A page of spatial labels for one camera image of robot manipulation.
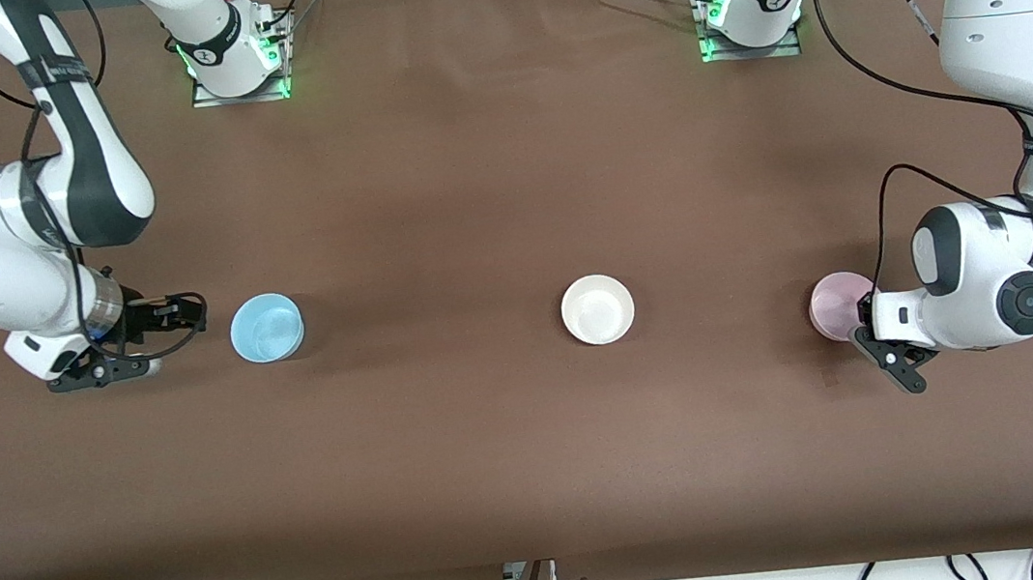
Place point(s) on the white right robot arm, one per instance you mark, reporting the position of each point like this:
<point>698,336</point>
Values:
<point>5,241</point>

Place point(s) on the light blue plastic bowl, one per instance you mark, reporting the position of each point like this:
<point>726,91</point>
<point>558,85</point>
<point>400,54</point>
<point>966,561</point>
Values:
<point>266,328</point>

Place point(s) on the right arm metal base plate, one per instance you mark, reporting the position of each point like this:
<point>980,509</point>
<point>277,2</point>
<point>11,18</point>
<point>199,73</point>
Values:
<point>242,98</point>

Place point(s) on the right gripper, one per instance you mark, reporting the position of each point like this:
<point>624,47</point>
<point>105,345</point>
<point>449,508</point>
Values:
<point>142,319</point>

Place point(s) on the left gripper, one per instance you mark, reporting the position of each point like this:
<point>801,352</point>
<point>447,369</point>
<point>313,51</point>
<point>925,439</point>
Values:
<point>865,310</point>

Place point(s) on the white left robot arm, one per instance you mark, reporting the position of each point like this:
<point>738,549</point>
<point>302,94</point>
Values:
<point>1002,30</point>

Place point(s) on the white plastic bowl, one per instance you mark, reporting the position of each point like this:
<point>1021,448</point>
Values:
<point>598,310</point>

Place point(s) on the brown table cover sheet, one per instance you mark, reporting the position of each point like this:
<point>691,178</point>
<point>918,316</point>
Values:
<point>466,189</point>

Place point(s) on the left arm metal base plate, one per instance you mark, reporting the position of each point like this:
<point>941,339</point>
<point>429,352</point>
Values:
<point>747,54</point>

